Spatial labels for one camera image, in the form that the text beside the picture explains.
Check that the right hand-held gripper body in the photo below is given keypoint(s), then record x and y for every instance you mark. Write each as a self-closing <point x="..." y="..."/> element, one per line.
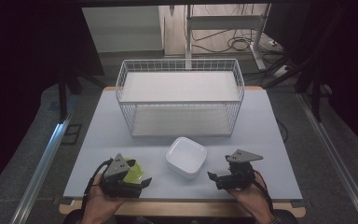
<point x="239" y="175"/>

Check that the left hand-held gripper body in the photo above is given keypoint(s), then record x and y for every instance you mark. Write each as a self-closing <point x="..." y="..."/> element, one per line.
<point x="118" y="174"/>

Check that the clear container with green lid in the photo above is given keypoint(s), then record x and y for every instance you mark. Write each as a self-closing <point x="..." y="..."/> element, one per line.
<point x="136" y="173"/>

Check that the person's right hand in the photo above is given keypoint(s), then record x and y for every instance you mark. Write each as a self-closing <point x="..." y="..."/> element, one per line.
<point x="256" y="199"/>

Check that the person's left hand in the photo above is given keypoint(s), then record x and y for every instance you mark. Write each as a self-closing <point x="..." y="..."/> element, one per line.
<point x="99" y="202"/>

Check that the white square bowl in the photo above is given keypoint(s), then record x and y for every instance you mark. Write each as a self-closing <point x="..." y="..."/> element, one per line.
<point x="186" y="157"/>

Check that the black stand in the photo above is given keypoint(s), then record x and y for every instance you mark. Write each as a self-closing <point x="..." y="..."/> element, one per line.
<point x="316" y="93"/>
<point x="62" y="93"/>

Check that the white power strip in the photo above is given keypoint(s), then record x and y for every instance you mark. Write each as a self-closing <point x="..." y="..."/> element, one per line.
<point x="282" y="71"/>

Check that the white cabinet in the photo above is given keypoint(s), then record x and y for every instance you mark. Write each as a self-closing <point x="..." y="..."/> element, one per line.
<point x="124" y="29"/>

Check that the black floor frame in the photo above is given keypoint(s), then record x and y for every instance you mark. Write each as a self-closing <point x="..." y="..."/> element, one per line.
<point x="72" y="134"/>

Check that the aluminium floor rail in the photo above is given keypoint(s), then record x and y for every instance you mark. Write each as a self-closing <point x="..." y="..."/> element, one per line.
<point x="335" y="155"/>
<point x="40" y="171"/>

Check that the white desk frame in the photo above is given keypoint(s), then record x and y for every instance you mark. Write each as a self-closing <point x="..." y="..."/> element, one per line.
<point x="223" y="22"/>

